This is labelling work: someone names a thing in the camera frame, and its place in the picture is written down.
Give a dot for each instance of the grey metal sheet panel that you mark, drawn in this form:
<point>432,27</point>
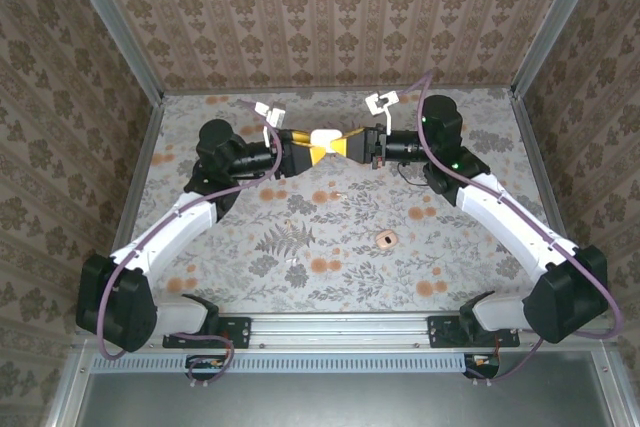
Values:
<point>350,402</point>

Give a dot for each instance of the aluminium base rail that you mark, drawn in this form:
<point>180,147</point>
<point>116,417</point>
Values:
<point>340,332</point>

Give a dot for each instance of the white earbud charging case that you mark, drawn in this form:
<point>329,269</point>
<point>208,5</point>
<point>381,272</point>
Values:
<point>326,139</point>

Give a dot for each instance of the aluminium frame post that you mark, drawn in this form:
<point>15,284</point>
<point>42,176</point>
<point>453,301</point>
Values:
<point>119,27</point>
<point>556,22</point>

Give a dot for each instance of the aluminium frame bar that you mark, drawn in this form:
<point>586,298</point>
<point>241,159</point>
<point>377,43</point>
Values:
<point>70,387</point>
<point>607,387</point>

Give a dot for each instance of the aluminium table side rail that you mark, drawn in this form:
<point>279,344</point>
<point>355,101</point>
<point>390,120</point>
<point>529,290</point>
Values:
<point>542,172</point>
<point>141,172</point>

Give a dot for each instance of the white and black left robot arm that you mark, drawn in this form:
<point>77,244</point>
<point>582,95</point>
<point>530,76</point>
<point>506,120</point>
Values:
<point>170,232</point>

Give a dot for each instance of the aluminium table back rail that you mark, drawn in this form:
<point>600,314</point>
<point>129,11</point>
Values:
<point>325,91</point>

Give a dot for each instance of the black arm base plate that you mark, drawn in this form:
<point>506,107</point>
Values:
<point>240,332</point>
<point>445,332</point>

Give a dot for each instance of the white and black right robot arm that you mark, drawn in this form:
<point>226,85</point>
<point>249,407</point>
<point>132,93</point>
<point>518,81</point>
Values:
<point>500,219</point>

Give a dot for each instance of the black connector board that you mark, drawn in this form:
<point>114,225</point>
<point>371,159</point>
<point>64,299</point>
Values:
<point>205,364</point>
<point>481,362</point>

